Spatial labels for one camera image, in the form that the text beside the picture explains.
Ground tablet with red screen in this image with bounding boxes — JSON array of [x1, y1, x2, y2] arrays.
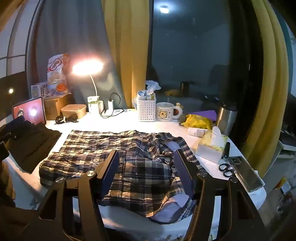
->
[[12, 97, 47, 126]]

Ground coiled black cable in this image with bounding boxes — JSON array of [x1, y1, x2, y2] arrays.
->
[[55, 115, 79, 124]]

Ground black scissors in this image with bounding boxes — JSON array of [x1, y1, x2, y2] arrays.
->
[[218, 163, 236, 178]]

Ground plaid pants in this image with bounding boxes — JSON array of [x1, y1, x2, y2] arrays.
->
[[39, 130, 204, 224]]

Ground purple notebook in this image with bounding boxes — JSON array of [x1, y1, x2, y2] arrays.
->
[[186, 110, 218, 122]]

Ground white green carton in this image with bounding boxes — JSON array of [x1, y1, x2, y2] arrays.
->
[[87, 96, 99, 114]]

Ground flat white blue box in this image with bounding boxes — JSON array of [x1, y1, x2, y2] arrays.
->
[[102, 108, 133, 116]]

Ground yellow curtain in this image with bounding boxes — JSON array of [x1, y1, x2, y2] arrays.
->
[[101, 0, 153, 109], [240, 0, 296, 176]]

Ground grey curtain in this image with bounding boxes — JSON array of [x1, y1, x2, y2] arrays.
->
[[35, 0, 126, 107]]

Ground white mug with bear print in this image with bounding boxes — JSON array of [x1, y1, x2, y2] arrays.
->
[[156, 102, 179, 122]]

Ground black cylindrical tool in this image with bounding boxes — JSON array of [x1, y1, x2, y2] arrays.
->
[[221, 142, 231, 160]]

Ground yellow tissue box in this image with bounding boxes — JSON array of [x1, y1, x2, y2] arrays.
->
[[192, 126, 229, 164]]

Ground colourful printed box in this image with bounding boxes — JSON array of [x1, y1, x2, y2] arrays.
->
[[31, 82, 50, 99]]

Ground white perforated basket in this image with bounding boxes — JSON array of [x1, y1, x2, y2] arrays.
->
[[136, 95, 157, 122]]

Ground small white bottle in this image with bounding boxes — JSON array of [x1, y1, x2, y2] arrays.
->
[[187, 127, 208, 137]]

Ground orange white snack bag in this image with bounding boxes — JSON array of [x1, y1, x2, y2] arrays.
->
[[46, 54, 71, 93]]

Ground tan food container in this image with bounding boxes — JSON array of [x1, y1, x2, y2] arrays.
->
[[60, 104, 87, 119]]

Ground smartphone in clear case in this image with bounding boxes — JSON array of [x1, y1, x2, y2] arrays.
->
[[228, 156, 264, 192]]

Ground white desk lamp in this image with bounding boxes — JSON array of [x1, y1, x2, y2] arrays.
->
[[72, 58, 104, 114]]

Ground stainless steel tumbler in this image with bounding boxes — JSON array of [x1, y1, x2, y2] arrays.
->
[[216, 104, 238, 137]]

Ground black garment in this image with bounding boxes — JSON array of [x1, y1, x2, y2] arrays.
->
[[0, 116, 63, 173]]

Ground white plastic bag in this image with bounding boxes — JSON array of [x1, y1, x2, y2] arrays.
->
[[145, 80, 162, 93]]

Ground white side table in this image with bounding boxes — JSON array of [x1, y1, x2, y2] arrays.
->
[[279, 132, 296, 160]]

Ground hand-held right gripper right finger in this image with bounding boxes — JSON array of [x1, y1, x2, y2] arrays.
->
[[173, 149, 259, 241]]

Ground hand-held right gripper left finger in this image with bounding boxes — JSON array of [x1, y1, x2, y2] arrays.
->
[[38, 149, 121, 241]]

